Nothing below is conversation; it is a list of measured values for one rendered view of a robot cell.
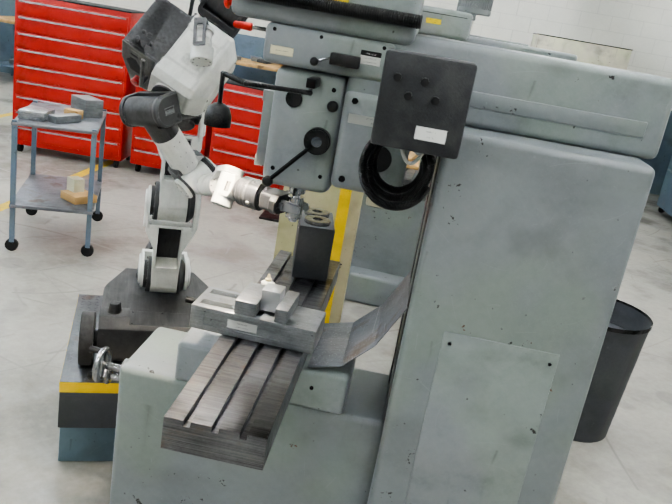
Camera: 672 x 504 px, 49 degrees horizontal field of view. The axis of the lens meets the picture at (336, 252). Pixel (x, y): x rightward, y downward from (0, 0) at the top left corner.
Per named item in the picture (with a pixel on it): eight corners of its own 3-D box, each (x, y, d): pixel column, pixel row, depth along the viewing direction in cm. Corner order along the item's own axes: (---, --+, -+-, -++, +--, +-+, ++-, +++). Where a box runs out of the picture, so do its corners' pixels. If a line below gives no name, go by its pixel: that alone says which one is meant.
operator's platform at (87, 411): (74, 372, 341) (78, 293, 329) (220, 376, 360) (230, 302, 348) (54, 477, 270) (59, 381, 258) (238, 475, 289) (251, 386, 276)
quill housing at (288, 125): (259, 183, 198) (275, 63, 188) (275, 169, 218) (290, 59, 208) (327, 197, 197) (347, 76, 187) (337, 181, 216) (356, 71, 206)
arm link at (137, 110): (140, 143, 229) (118, 110, 219) (154, 122, 233) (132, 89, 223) (170, 144, 224) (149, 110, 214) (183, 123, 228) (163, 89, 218)
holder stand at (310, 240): (291, 277, 250) (300, 221, 244) (292, 255, 271) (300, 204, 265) (326, 281, 251) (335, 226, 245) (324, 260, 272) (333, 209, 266)
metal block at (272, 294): (259, 309, 201) (262, 289, 199) (265, 302, 206) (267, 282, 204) (277, 313, 200) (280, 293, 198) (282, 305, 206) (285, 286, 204)
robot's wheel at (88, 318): (80, 349, 282) (83, 301, 276) (94, 349, 283) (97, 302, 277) (76, 375, 264) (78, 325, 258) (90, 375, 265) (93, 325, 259)
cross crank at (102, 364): (79, 386, 230) (81, 353, 226) (96, 369, 241) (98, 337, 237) (128, 397, 229) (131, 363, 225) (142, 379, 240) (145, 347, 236)
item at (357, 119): (328, 187, 194) (345, 89, 186) (340, 170, 217) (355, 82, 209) (399, 201, 193) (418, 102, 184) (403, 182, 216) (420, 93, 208)
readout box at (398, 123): (368, 144, 163) (386, 48, 157) (372, 138, 172) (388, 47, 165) (457, 161, 162) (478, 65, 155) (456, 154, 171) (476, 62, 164)
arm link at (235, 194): (249, 174, 211) (217, 164, 216) (236, 209, 211) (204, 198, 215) (265, 184, 222) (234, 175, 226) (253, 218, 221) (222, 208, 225)
